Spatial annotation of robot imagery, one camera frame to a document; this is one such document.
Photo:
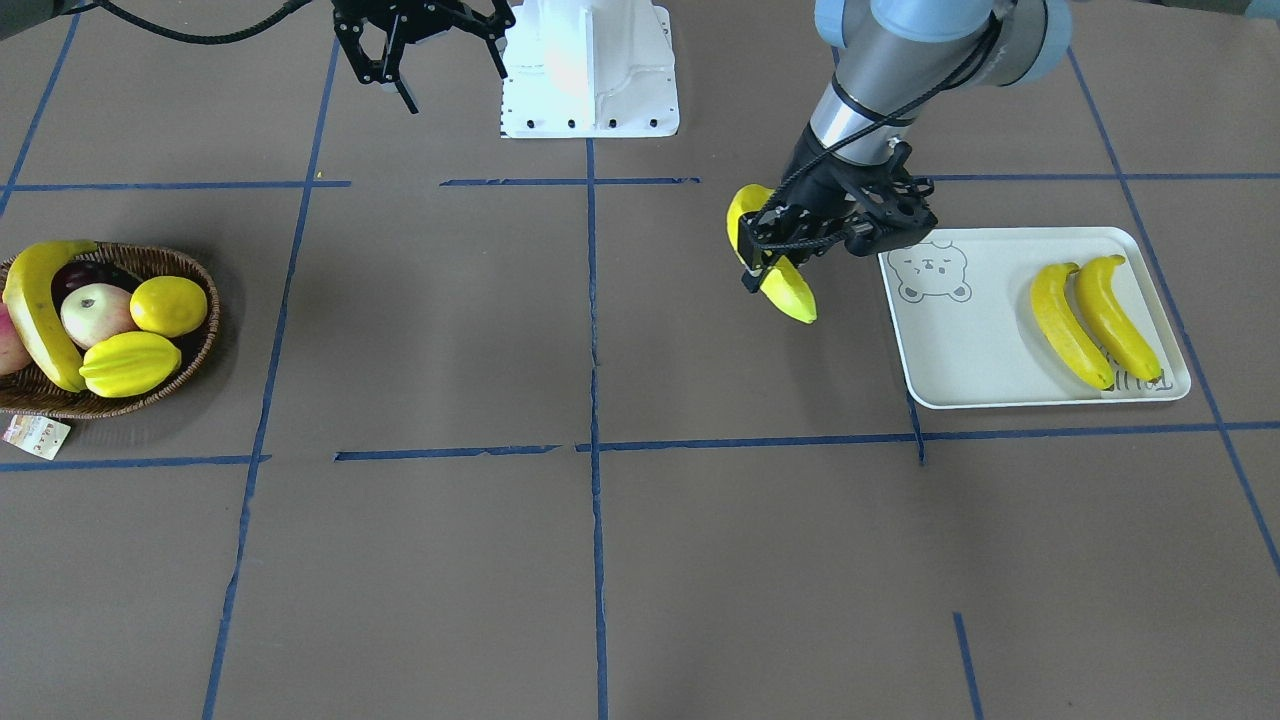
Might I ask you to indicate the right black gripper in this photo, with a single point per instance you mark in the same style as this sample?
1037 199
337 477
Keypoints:
372 42

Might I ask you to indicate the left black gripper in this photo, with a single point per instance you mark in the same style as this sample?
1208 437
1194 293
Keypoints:
822 181

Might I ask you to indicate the yellow banana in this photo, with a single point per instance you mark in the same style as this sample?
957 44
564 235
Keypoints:
1064 333
1106 318
785 289
28 298

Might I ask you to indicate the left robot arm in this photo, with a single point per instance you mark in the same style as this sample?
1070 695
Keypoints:
895 56

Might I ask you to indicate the brown wicker basket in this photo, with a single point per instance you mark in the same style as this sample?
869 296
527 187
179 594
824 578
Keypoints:
30 392

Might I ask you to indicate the white basket tag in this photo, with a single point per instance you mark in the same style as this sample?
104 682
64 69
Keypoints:
37 435

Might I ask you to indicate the white bear tray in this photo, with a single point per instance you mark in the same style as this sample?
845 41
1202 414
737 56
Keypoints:
960 305

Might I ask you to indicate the yellow lemon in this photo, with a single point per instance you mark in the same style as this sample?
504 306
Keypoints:
169 305

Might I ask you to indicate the dark purple fruit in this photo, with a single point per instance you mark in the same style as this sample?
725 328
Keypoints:
83 272

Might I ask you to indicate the yellow starfruit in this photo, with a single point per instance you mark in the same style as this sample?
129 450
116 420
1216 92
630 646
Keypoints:
129 364

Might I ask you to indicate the red pink apple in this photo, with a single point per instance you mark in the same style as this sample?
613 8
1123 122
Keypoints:
14 355

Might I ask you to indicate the white camera pole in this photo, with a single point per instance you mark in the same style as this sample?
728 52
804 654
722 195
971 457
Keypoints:
590 69

